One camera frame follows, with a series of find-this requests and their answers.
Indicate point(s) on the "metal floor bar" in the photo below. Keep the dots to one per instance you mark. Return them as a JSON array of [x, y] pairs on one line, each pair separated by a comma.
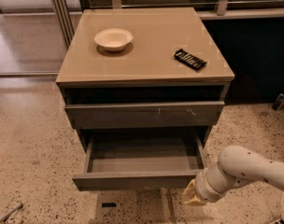
[[4, 218]]

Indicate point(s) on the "grey caster foot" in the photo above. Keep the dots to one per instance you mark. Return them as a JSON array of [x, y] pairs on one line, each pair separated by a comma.
[[279, 103]]

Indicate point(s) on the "grey drawer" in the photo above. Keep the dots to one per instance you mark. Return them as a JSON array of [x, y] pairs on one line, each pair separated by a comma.
[[145, 115], [151, 163]]

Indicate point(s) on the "small black floor object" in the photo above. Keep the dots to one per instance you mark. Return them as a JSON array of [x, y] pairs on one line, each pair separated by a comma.
[[108, 205]]

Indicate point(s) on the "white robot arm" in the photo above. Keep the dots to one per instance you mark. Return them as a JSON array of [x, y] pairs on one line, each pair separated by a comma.
[[236, 167]]

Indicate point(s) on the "grey top drawer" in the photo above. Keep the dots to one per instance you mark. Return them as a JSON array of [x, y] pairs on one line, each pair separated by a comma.
[[145, 115]]

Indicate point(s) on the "black snack bar packet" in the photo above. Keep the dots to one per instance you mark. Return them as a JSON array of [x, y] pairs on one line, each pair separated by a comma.
[[189, 60]]

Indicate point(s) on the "white bowl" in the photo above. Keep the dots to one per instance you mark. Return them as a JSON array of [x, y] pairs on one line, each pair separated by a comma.
[[113, 39]]

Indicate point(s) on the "grey drawer cabinet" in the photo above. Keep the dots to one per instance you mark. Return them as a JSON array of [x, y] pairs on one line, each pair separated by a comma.
[[146, 70]]

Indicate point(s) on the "padded gripper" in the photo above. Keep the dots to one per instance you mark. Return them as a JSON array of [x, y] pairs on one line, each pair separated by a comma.
[[202, 187]]

